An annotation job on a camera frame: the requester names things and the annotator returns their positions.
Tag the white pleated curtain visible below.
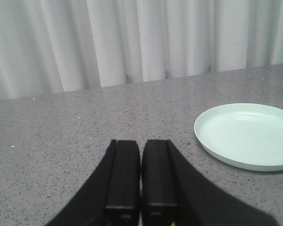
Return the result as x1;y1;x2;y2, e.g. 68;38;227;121
0;0;283;100

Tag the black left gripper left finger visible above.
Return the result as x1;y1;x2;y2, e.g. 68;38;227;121
47;140;141;226

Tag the light green round plate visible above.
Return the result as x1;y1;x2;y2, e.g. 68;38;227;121
194;103;283;171

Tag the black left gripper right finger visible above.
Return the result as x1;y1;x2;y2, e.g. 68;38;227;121
141;139;278;226

